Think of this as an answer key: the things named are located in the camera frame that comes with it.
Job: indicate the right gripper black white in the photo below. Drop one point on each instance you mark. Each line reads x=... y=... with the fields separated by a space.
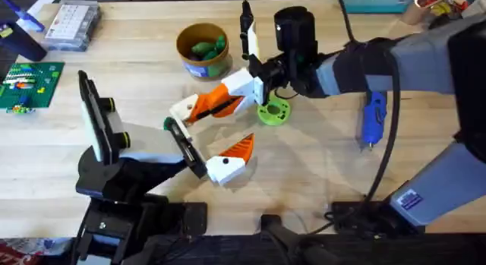
x=296 y=37

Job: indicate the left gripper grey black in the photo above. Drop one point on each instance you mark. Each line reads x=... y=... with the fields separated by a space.
x=152 y=141

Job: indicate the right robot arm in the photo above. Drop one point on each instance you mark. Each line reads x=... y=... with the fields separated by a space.
x=425 y=60

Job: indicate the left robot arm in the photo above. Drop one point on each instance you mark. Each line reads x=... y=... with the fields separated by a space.
x=125 y=181

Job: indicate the blue electric screwdriver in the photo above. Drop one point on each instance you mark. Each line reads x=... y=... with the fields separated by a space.
x=374 y=117

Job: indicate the green disc with holes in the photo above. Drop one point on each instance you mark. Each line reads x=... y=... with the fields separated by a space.
x=266 y=115

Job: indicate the brown round tub with toys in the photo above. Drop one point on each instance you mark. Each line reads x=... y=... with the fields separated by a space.
x=205 y=52

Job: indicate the right wrist upright black plate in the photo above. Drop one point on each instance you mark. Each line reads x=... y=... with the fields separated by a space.
x=247 y=22

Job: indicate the wrist upright black plate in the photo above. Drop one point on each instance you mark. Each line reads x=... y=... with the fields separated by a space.
x=95 y=105
x=247 y=22

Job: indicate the left wrist upright black plate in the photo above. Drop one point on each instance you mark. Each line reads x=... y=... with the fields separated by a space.
x=95 y=105

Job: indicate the teal box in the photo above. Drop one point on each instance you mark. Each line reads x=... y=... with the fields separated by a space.
x=376 y=1

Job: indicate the clear plastic parts box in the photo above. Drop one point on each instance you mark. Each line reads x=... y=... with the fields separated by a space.
x=72 y=26

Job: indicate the green board with toy blocks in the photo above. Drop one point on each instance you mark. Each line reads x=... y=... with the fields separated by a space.
x=34 y=84

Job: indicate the dark navy box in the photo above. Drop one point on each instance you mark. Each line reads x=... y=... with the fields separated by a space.
x=19 y=41

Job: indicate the white paper sheet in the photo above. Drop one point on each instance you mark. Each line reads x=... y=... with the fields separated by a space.
x=43 y=3

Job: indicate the red patterned cloth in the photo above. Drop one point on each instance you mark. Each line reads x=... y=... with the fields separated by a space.
x=23 y=251

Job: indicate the blue hand tool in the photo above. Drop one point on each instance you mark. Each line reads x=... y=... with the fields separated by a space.
x=23 y=16

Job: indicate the heap of tools and tape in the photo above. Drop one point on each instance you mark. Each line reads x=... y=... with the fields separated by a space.
x=444 y=7

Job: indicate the black stand post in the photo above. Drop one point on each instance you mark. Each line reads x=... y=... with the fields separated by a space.
x=281 y=231

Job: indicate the black rail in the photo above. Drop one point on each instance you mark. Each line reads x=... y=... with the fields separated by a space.
x=379 y=251

